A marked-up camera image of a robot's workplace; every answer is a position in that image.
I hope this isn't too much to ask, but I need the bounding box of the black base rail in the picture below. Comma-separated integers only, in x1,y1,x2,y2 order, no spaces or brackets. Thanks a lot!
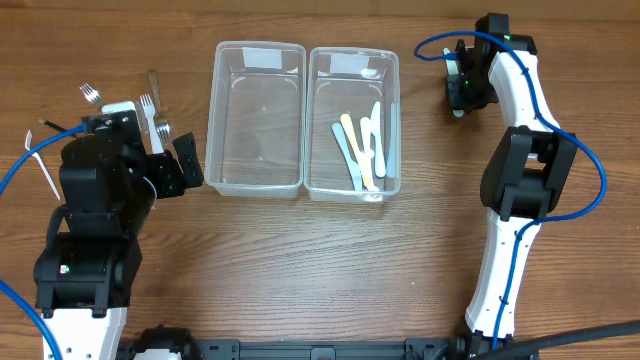
115,326,492,360

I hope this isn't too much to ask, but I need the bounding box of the thin white plastic fork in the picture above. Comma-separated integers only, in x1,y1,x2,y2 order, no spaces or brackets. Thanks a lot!
24,130,61,202

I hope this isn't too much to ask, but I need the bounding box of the yellow plastic knife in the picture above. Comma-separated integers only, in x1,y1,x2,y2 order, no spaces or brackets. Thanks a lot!
340,113,378,192

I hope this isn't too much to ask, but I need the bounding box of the light blue knife top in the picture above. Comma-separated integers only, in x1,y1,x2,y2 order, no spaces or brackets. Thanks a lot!
445,60,465,118

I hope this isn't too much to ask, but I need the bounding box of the right clear plastic container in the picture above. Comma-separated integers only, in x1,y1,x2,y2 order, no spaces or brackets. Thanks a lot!
303,47,401,203

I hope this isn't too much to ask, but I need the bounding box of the clear plastic container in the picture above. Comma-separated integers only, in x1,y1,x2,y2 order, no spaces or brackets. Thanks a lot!
204,41,307,198
303,47,401,203

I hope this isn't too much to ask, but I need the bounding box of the blue cable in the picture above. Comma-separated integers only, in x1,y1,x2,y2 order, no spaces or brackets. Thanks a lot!
0,123,87,360
413,30,609,351

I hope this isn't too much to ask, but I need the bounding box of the long silver metal fork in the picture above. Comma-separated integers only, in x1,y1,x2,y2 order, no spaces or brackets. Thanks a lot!
79,83,148,134

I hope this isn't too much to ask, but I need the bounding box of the short silver metal fork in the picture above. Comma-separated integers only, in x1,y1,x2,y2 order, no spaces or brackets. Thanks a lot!
147,70,171,146

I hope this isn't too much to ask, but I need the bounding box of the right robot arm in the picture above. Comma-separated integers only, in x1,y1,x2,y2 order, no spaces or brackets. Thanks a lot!
446,13,577,344

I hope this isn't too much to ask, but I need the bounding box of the black-handled metal fork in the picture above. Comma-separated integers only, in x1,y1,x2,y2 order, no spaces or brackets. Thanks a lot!
38,119,77,138

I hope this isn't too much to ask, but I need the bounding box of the cream plastic knife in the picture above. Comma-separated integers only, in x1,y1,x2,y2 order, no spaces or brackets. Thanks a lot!
360,117,378,192

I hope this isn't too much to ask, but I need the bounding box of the right blue cable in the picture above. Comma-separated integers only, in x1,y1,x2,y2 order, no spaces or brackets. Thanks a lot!
413,30,609,351

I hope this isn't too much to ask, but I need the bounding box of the left clear plastic container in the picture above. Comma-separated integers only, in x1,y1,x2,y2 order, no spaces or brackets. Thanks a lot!
204,41,307,198

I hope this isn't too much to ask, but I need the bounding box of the pale blue knife bottom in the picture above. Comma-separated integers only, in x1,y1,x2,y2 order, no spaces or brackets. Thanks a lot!
331,123,363,191

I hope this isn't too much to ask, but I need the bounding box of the white plastic knife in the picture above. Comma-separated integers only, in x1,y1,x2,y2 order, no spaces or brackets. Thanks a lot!
370,102,386,178

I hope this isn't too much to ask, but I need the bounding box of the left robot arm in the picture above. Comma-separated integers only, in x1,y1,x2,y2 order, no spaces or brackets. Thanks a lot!
34,130,203,359

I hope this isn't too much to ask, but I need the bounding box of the left blue cable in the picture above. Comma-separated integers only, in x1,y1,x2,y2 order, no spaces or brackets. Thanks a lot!
0,123,87,360

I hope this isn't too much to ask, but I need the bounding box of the thick white plastic fork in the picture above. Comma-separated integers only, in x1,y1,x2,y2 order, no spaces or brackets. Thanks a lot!
140,94,164,154

